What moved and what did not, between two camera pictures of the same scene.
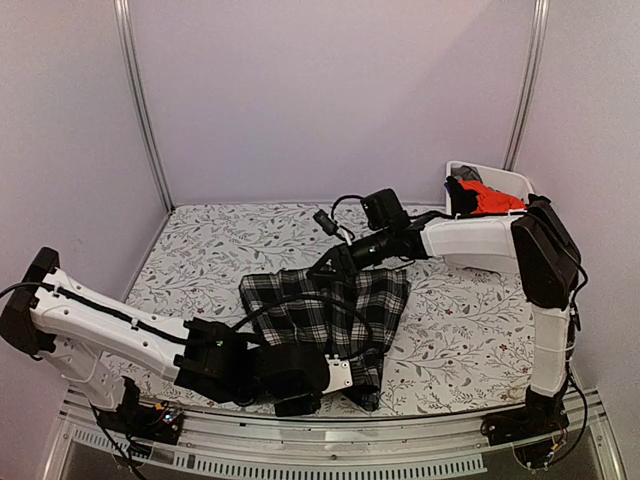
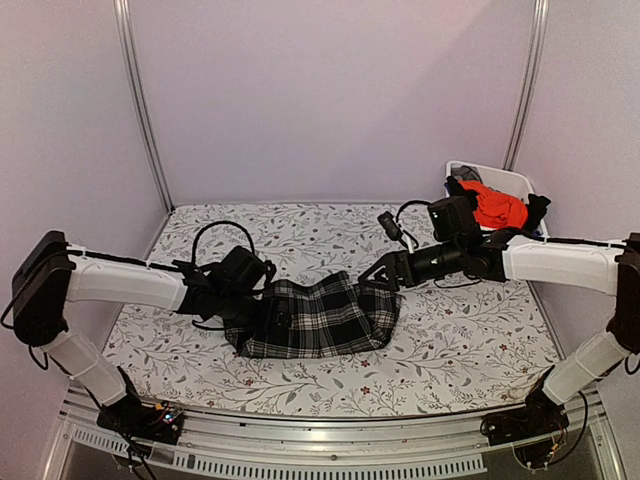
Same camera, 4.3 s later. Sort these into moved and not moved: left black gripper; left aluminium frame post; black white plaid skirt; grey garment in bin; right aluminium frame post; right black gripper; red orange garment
Moved: left black gripper; black white plaid skirt; right black gripper
Not moved: grey garment in bin; right aluminium frame post; red orange garment; left aluminium frame post
